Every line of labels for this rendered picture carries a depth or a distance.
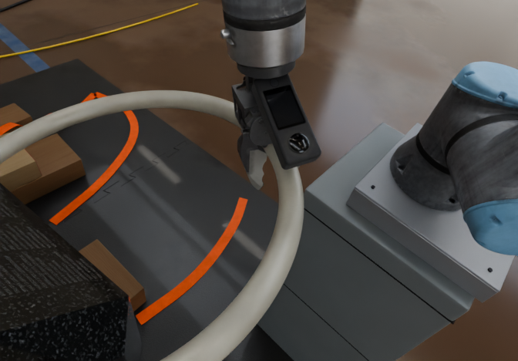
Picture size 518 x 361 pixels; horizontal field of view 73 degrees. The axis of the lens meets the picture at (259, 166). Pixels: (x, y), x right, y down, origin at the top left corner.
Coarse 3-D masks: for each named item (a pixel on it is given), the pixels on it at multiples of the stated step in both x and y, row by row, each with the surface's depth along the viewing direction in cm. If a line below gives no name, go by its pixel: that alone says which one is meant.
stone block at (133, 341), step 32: (0, 192) 90; (0, 224) 78; (32, 224) 85; (0, 256) 70; (32, 256) 75; (64, 256) 81; (0, 288) 63; (32, 288) 67; (64, 288) 72; (96, 288) 78; (0, 320) 57; (32, 320) 61; (64, 320) 66; (96, 320) 72; (128, 320) 82; (0, 352) 55; (32, 352) 59; (64, 352) 64; (96, 352) 71; (128, 352) 82
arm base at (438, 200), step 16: (416, 144) 74; (400, 160) 78; (416, 160) 74; (432, 160) 70; (400, 176) 77; (416, 176) 74; (432, 176) 72; (448, 176) 70; (416, 192) 74; (432, 192) 73; (448, 192) 72; (448, 208) 74
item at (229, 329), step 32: (128, 96) 59; (160, 96) 59; (192, 96) 58; (32, 128) 55; (64, 128) 58; (0, 160) 52; (288, 192) 41; (288, 224) 38; (288, 256) 35; (256, 288) 33; (224, 320) 31; (256, 320) 32; (192, 352) 29; (224, 352) 30
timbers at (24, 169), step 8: (0, 136) 160; (24, 152) 156; (8, 160) 151; (16, 160) 152; (24, 160) 153; (32, 160) 153; (0, 168) 148; (8, 168) 149; (16, 168) 149; (24, 168) 151; (32, 168) 154; (0, 176) 145; (8, 176) 148; (16, 176) 151; (24, 176) 153; (32, 176) 157; (40, 176) 160; (8, 184) 150; (16, 184) 153
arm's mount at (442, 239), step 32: (416, 128) 91; (384, 160) 82; (352, 192) 77; (384, 192) 76; (384, 224) 75; (416, 224) 71; (448, 224) 72; (448, 256) 68; (480, 256) 68; (512, 256) 70; (480, 288) 67
